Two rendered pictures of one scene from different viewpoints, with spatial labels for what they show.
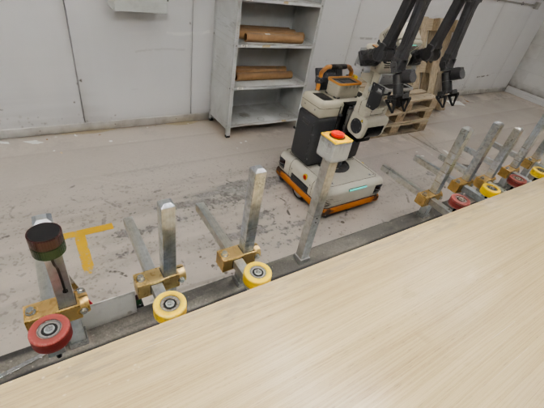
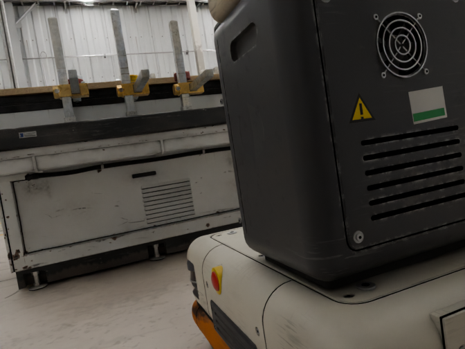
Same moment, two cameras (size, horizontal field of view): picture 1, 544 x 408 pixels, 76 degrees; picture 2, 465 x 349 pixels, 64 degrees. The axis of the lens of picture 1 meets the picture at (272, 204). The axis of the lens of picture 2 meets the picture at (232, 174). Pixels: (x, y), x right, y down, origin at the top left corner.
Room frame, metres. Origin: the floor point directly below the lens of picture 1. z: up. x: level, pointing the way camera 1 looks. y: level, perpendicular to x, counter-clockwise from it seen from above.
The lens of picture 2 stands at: (3.35, -0.42, 0.47)
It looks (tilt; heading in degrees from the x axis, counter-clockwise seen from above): 3 degrees down; 198
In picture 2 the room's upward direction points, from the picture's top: 9 degrees counter-clockwise
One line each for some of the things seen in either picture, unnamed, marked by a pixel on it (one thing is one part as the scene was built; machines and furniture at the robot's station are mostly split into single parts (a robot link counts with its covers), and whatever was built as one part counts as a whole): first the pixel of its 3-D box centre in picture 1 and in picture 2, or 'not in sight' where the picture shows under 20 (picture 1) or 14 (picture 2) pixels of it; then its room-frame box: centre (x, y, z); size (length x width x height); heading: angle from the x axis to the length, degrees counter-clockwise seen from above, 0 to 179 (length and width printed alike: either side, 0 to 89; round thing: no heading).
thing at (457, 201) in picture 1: (455, 208); not in sight; (1.29, -0.78, 0.85); 0.08 x 0.08 x 0.11
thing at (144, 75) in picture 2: (497, 166); (138, 86); (1.92, -1.25, 0.81); 0.43 x 0.03 x 0.04; 39
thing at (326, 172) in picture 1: (314, 213); not in sight; (0.96, -0.15, 0.93); 0.05 x 0.05 x 0.45; 39
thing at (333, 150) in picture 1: (333, 147); not in sight; (0.96, -0.15, 1.18); 0.07 x 0.07 x 0.08; 39
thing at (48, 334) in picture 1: (54, 342); not in sight; (0.39, 0.42, 0.85); 0.08 x 0.08 x 0.11
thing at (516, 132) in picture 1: (494, 168); (180, 73); (1.74, -1.12, 0.87); 0.04 x 0.04 x 0.48; 39
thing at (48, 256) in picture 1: (48, 246); not in sight; (0.45, 0.42, 1.10); 0.06 x 0.06 x 0.02
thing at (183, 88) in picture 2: (484, 180); (187, 88); (1.72, -1.10, 0.80); 0.14 x 0.06 x 0.05; 129
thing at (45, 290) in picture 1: (45, 282); not in sight; (0.55, 0.54, 0.84); 0.43 x 0.03 x 0.04; 39
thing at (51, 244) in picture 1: (44, 236); not in sight; (0.45, 0.42, 1.13); 0.06 x 0.06 x 0.02
